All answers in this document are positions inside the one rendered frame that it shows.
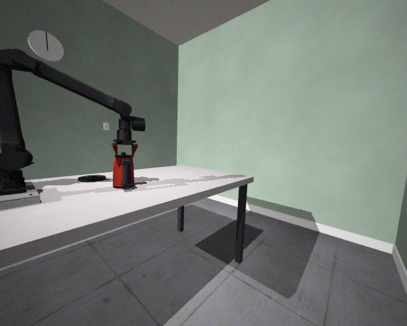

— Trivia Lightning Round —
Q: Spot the black round disk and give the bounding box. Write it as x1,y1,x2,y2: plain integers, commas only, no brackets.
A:
78,175,106,182

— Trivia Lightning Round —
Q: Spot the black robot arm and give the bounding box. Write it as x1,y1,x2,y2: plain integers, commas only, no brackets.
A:
0,49,146,195

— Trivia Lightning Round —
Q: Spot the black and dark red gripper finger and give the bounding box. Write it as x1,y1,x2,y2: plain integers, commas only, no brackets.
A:
131,145,138,159
112,145,118,159

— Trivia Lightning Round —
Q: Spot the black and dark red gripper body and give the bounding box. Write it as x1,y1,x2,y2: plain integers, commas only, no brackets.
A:
113,129,138,145

